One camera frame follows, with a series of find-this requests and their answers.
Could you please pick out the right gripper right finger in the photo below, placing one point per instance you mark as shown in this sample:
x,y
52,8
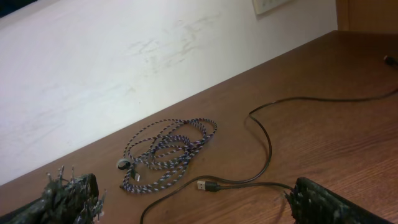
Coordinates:
x,y
312,203

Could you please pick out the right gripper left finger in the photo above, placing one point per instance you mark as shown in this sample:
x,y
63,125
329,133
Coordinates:
x,y
76,200

